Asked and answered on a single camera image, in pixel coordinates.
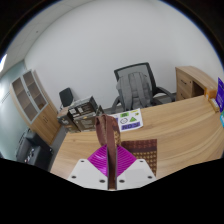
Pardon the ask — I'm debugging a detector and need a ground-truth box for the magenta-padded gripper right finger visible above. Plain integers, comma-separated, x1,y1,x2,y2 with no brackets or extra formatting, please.
114,145,158,191

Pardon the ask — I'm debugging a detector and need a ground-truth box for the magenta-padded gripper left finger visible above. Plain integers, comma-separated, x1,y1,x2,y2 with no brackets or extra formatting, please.
66,143,111,191

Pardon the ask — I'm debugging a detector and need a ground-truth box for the brown patterned towel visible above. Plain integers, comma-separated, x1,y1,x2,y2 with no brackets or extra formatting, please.
94,114,158,191

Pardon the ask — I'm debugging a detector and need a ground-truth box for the large dark brown box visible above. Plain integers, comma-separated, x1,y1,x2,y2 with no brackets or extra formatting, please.
71,113,101,133

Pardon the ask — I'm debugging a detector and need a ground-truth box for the white sticker sheet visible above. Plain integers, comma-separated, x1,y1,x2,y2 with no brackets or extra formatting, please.
111,108,144,133

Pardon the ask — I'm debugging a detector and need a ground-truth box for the tall brown coffee box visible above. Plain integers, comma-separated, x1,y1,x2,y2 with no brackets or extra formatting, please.
57,108,73,134

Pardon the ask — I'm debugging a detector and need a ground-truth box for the black floor unit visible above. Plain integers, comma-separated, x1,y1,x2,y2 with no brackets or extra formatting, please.
14,128,54,171

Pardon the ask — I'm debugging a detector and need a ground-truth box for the grey backpack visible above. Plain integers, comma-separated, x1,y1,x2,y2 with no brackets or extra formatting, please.
115,71,155,110

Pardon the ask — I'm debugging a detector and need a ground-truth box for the wooden glass-door cabinet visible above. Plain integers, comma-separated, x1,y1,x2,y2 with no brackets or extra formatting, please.
9,69,63,146

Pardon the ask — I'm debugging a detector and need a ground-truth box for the wooden drawer cabinet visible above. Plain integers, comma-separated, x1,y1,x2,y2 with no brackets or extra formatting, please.
174,65,218,102

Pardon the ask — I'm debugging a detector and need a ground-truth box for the black mesh office chair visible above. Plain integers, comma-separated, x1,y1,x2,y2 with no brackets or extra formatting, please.
110,62,177,114

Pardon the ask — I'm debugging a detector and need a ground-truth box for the small orange box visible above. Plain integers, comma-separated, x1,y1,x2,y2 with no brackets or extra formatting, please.
208,98,221,113

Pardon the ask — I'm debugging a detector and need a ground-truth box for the purple box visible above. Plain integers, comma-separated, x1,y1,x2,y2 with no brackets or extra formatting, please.
214,77,224,104

